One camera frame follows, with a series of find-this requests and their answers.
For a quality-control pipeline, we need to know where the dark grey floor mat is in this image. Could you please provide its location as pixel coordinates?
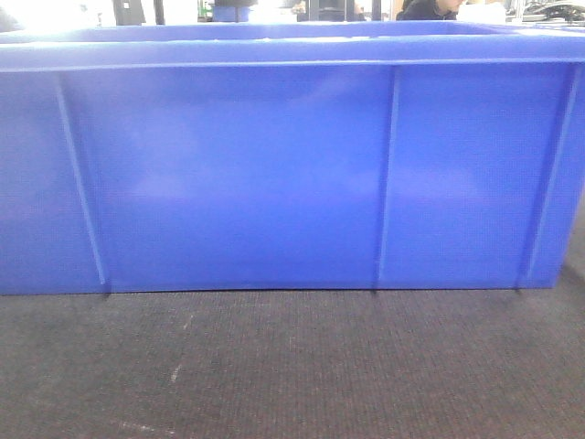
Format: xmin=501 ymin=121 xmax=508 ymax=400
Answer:
xmin=0 ymin=255 xmax=585 ymax=439

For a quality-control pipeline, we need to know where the person in black clothing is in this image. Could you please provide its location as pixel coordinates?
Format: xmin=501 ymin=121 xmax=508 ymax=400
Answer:
xmin=396 ymin=0 xmax=466 ymax=21

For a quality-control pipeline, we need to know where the large blue plastic bin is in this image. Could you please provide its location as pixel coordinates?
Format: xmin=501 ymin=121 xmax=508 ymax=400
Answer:
xmin=1 ymin=21 xmax=584 ymax=294

